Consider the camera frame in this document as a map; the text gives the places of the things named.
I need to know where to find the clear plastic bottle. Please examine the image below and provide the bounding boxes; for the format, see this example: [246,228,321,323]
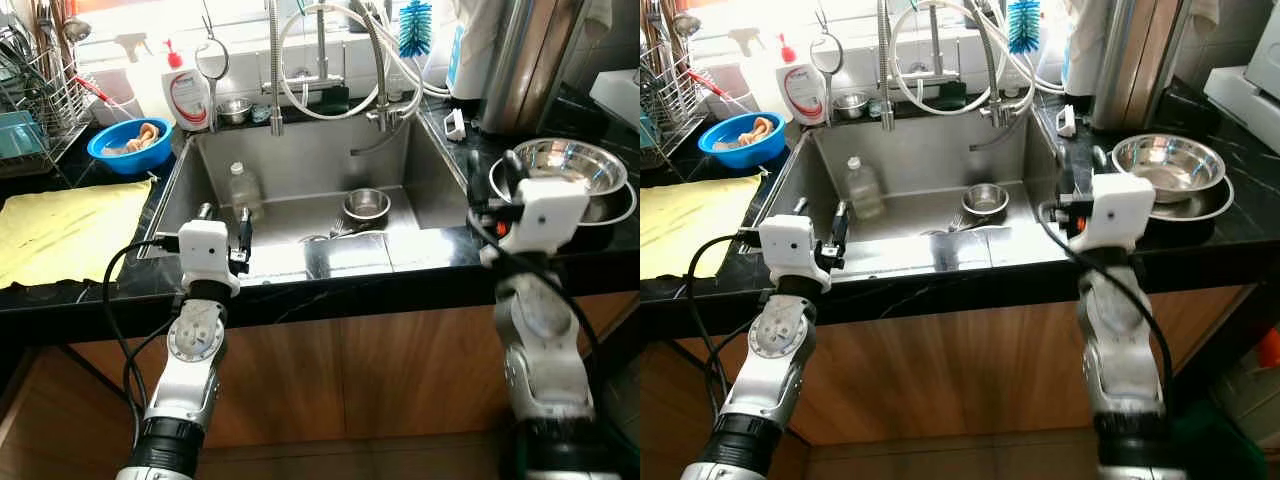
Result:
[228,162,267,223]
[844,156,887,222]

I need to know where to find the blue plastic bowl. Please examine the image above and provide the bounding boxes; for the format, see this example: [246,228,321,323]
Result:
[698,111,788,170]
[87,117,175,177]

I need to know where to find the small steel bowl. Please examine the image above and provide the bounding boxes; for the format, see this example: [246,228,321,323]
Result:
[961,182,1012,217]
[342,187,393,222]

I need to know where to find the stainless steel sink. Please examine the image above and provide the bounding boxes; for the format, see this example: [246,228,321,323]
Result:
[139,113,501,264]
[744,106,1069,258]

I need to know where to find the steel fork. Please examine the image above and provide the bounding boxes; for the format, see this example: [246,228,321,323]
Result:
[919,214,987,239]
[299,221,367,243]

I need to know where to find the steel cylinder canister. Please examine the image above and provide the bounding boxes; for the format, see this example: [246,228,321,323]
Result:
[477,0,593,137]
[1089,0,1197,134]

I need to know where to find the white red-pump soap bottle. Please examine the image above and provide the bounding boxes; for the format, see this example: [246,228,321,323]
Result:
[775,32,830,127]
[160,39,214,134]

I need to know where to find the yellow cloth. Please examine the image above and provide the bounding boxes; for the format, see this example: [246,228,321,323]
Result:
[0,179,154,290]
[640,174,764,282]

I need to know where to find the white water purifier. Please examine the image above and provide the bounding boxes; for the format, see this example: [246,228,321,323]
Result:
[1059,0,1107,101]
[446,0,503,102]

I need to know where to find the white countertop appliance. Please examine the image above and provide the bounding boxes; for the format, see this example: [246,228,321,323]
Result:
[589,64,641,128]
[1204,4,1280,153]

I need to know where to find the blue bottle brush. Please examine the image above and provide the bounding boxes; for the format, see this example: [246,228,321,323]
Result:
[397,0,434,59]
[1006,0,1042,55]

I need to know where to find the steel round strainer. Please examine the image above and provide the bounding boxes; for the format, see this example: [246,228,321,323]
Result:
[809,14,847,127]
[193,18,232,132]

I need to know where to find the steel spring faucet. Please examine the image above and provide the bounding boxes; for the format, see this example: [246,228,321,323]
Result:
[874,0,1033,152]
[264,0,423,157]

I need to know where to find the wooden base cabinet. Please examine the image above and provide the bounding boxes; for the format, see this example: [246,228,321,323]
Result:
[68,288,603,453]
[640,283,1253,449]

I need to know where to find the white spray bottle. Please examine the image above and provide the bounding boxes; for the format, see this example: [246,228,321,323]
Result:
[112,31,154,67]
[724,27,767,62]

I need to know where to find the green bag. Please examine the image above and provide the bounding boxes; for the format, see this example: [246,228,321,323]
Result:
[1164,394,1243,480]

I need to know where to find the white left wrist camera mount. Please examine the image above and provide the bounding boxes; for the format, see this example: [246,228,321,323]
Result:
[757,212,832,294]
[177,219,242,299]

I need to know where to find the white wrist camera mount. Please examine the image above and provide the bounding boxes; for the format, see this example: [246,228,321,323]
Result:
[499,177,592,257]
[757,212,832,294]
[177,219,242,299]
[1074,171,1159,254]

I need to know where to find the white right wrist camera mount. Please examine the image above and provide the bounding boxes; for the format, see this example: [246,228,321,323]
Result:
[1074,171,1159,254]
[499,177,592,257]

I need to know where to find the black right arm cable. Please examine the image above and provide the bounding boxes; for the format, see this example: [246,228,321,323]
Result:
[1037,198,1175,406]
[466,208,603,376]

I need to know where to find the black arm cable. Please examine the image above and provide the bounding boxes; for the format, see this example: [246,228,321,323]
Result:
[684,233,767,433]
[1037,198,1175,406]
[102,237,182,446]
[466,208,603,376]

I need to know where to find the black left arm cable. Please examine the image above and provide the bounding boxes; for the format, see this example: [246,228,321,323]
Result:
[102,237,182,446]
[684,233,767,433]

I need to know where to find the white water hose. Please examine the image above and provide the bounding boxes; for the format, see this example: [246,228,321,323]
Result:
[277,2,453,122]
[887,0,1067,117]

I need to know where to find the red-handled utensil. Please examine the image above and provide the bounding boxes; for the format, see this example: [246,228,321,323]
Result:
[67,71,115,108]
[679,67,728,103]

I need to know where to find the wire dish rack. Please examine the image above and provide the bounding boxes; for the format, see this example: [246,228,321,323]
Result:
[0,15,93,183]
[640,15,703,173]

